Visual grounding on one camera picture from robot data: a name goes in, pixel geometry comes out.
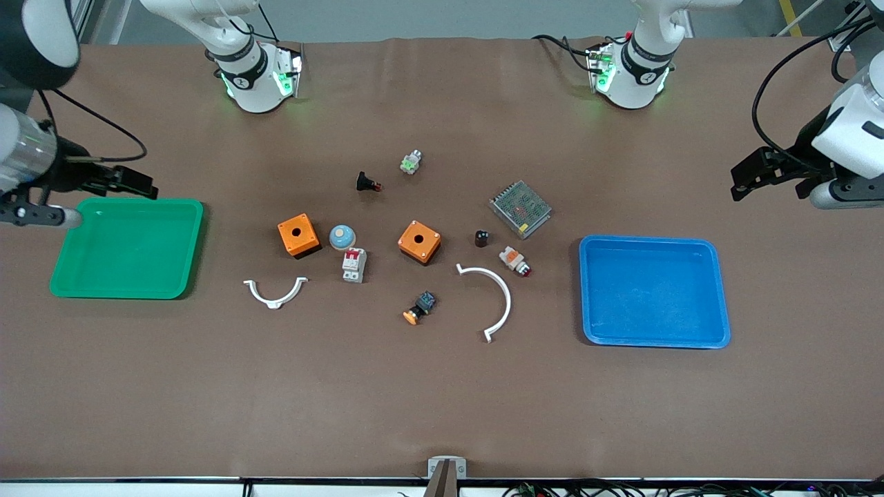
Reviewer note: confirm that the metal mesh power supply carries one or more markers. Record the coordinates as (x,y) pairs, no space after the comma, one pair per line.
(521,209)

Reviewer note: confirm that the grey base connector box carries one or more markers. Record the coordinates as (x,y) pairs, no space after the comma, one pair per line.
(291,69)
(599,69)

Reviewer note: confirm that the blue dome button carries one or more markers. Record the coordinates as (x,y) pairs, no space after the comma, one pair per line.
(342,238)

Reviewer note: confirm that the orange capped push button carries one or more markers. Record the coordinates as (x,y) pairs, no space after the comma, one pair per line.
(421,305)

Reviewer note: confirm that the aluminium frame profile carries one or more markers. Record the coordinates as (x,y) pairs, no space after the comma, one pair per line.
(839,43)
(86,21)

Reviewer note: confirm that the brown camera pole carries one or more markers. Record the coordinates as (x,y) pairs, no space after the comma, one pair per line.
(442,483)

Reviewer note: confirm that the black red indicator button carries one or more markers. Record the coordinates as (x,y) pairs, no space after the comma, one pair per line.
(364,181)

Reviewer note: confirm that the orange white red switch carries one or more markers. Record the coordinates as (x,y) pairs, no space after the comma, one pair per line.
(512,259)

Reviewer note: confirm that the white red circuit breaker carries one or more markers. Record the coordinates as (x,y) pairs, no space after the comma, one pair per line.
(354,266)

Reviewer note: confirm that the small white curved bracket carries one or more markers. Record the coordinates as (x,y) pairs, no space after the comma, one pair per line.
(275,301)

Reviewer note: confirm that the orange button enclosure box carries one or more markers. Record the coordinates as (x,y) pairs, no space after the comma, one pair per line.
(418,241)
(298,233)

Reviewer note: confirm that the large white curved bracket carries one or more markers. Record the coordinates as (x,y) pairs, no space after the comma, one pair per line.
(506,293)

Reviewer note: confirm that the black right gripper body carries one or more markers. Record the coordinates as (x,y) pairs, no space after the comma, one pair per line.
(69,173)

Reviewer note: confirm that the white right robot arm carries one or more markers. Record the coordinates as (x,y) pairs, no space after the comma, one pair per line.
(252,83)

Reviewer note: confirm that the small black capacitor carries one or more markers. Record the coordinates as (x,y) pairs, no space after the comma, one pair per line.
(481,239)

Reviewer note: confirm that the green white switch block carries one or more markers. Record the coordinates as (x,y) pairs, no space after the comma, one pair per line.
(411,163)

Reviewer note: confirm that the green plastic tray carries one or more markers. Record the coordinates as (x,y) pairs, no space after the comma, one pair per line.
(124,255)

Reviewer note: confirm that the blue plastic tray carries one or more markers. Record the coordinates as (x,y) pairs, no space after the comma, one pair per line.
(649,297)

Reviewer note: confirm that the grey metal edge bracket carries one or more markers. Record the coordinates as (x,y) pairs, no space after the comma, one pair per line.
(435,466)

